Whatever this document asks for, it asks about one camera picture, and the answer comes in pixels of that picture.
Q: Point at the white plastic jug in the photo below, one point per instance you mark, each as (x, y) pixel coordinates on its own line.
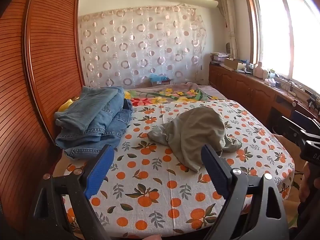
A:
(258, 70)

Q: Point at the beige window curtain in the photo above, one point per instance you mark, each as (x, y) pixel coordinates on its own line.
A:
(228, 17)

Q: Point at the yellow soft item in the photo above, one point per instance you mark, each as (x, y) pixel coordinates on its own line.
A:
(65, 105)

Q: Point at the open flat cardboard box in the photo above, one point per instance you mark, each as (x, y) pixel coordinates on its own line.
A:
(233, 63)

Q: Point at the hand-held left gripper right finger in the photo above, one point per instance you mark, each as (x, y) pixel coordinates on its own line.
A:
(212, 170)

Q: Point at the circle pattern sheer curtain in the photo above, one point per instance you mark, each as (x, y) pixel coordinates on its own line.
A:
(140, 47)

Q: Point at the floral blanket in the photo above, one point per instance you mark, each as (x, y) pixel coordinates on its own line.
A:
(162, 95)

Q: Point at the person's right hand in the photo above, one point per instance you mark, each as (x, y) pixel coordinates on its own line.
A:
(305, 187)

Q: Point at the pale green cup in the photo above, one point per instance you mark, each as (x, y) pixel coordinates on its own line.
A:
(271, 74)

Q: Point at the cardboard box with label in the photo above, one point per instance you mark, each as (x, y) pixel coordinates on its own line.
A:
(162, 82)

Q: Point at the light blue folded jeans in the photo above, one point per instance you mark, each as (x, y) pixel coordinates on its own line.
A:
(95, 107)

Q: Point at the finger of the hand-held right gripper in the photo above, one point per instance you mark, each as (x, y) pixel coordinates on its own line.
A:
(287, 133)
(300, 125)

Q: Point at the white tissue box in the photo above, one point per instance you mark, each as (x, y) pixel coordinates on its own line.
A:
(269, 81)

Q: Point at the long wooden cabinet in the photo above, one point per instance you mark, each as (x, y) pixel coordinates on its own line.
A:
(240, 87)

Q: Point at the blue plastic bag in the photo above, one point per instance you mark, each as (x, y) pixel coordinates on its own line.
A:
(157, 77)

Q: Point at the dark oval object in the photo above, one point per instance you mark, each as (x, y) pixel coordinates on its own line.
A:
(228, 47)

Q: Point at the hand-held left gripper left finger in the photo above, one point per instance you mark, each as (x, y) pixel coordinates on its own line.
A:
(98, 172)

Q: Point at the orange fruit print bedsheet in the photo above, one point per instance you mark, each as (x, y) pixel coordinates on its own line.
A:
(155, 180)

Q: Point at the window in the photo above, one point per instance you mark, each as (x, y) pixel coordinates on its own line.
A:
(275, 30)

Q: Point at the grey-green pants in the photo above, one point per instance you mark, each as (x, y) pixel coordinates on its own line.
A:
(195, 130)

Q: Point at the pile of papers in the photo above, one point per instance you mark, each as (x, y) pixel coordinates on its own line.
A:
(218, 57)

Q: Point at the small black tripod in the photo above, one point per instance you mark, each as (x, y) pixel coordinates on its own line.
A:
(313, 102)

